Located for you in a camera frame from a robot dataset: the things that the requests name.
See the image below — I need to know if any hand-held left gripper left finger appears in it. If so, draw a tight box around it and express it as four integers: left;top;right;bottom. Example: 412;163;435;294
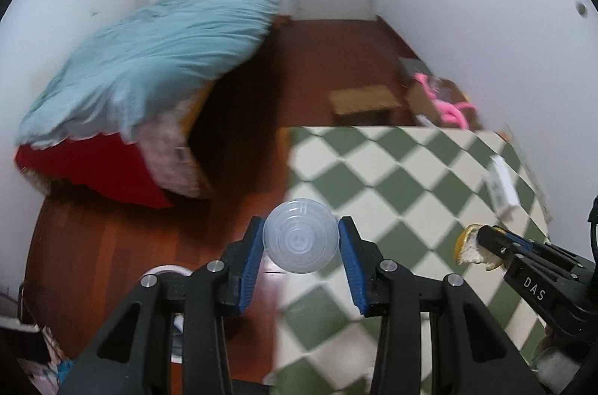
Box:
58;216;266;395

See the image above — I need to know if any open cardboard box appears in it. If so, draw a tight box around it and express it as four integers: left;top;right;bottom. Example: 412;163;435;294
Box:
397;57;483;129

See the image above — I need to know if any long white box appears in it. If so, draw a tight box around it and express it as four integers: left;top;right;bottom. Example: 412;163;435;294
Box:
486;155;521;218

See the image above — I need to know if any clear plastic cup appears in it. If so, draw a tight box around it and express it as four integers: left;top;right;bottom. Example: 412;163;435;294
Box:
262;199;340;275

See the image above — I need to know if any red bed sheet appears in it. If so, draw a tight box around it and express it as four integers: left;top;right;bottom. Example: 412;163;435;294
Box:
14;133;176;209

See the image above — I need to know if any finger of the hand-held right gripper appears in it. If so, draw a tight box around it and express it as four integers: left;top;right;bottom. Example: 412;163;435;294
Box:
477;225;520;260
508;234;586;270

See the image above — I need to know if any yellow fruit peel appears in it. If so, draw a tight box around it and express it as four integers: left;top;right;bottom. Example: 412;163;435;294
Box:
455;224;508;272

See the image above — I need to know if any pink plush toy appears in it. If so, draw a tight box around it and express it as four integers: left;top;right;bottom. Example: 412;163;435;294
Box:
413;72;478;129

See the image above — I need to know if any light blue blanket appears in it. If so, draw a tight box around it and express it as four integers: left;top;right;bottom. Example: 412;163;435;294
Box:
14;0;284;151

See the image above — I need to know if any green checkered tablecloth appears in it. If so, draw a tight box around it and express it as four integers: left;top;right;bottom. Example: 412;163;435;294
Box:
264;125;553;395

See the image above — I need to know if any patterned bed sheet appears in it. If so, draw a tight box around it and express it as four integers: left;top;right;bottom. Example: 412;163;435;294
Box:
135;96;212;198

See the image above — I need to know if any person's right forearm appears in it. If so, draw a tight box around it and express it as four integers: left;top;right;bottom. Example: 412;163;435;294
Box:
531;320;598;393

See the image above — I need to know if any flat cardboard piece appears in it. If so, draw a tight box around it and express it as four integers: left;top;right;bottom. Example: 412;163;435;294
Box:
327;85;401;118

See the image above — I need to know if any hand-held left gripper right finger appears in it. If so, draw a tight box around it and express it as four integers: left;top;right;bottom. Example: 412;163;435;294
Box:
339;215;545;395

